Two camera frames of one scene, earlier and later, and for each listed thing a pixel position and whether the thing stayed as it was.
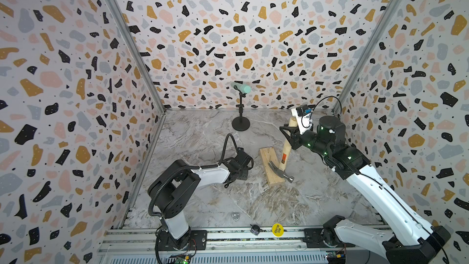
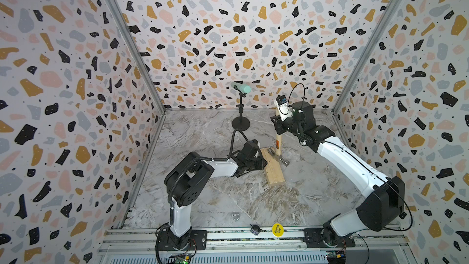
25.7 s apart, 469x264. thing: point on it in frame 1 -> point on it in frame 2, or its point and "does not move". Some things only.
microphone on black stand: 240,123 does not move
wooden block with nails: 273,176 does not move
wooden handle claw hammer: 287,148 -> 277,155
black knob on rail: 255,229 does not move
